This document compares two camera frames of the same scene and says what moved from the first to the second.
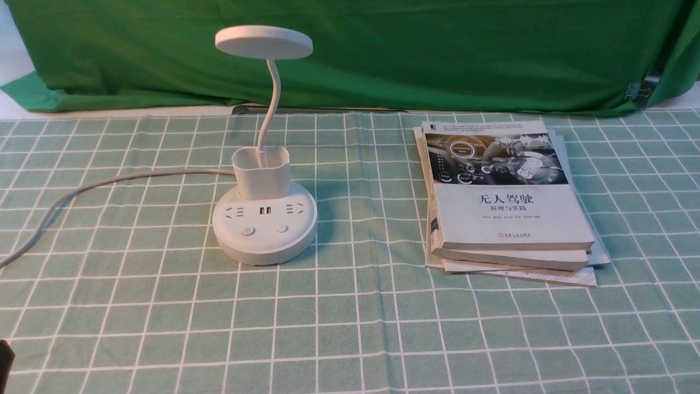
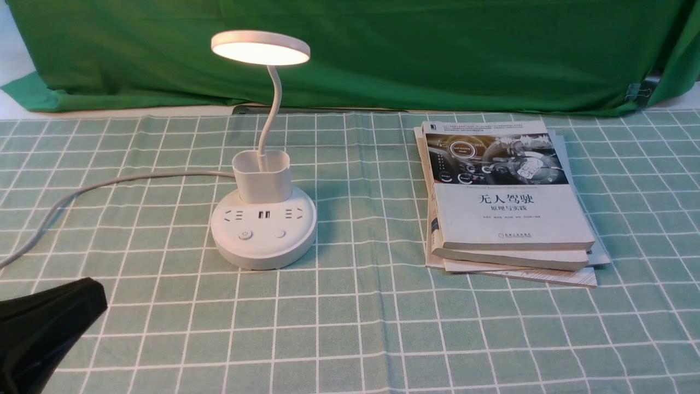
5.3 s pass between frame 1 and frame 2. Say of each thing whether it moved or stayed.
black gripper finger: moved
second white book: stayed
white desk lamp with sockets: stayed
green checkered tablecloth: stayed
